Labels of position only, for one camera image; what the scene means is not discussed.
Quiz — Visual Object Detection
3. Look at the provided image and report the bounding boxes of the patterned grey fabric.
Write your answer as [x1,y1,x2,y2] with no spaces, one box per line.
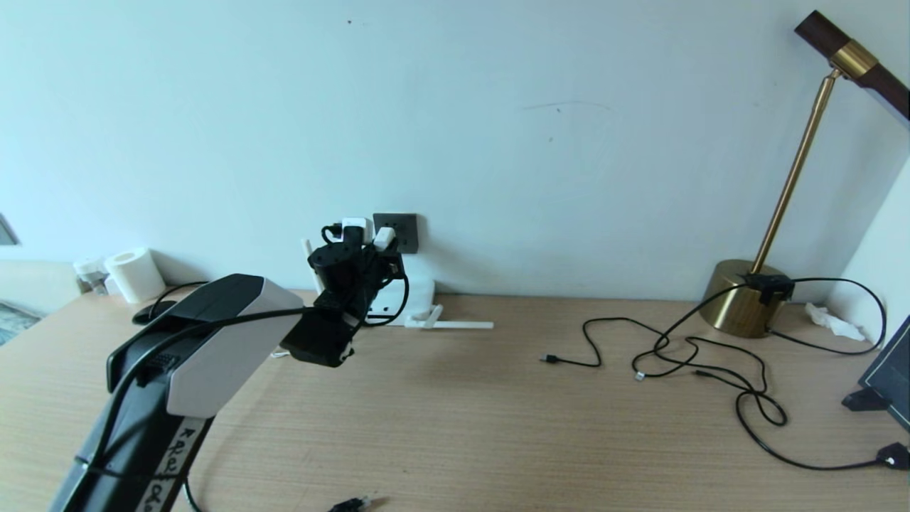
[0,302,42,347]

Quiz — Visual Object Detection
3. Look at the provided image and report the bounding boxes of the black round desk grommet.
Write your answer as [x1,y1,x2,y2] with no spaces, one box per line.
[132,300,178,325]

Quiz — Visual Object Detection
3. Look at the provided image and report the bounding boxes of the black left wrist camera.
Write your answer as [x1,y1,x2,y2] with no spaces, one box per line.
[321,217,374,246]

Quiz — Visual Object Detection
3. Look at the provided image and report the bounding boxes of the black lamp power cable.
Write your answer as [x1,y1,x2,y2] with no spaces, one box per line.
[766,277,887,356]

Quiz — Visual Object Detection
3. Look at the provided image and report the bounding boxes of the beige upholstered furniture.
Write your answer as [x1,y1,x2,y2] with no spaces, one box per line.
[0,262,82,317]

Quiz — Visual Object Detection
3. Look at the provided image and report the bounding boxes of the grey wall power socket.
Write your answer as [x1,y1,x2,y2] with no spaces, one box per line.
[373,213,419,255]

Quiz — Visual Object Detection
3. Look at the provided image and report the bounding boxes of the black usb cables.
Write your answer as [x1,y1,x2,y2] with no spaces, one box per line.
[539,318,788,427]

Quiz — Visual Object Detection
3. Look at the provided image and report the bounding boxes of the brass desk lamp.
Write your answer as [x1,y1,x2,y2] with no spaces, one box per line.
[698,9,910,338]

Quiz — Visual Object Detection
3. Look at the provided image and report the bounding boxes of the black cable with silver tip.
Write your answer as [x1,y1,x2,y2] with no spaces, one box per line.
[631,281,756,381]

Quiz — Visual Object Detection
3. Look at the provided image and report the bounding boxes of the crumpled white tissue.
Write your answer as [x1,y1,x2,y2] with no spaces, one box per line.
[805,302,866,341]

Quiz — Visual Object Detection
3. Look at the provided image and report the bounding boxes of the black ethernet cable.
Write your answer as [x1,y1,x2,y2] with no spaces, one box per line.
[151,282,372,512]

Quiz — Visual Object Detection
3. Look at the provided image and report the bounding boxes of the white router with antennas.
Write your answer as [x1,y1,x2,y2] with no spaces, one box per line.
[304,238,494,332]

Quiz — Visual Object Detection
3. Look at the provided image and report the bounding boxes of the black adapter block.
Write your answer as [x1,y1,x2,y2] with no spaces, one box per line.
[739,272,796,305]

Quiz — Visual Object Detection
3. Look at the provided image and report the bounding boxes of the white toilet paper roll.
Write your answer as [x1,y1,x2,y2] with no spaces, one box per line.
[105,247,166,304]

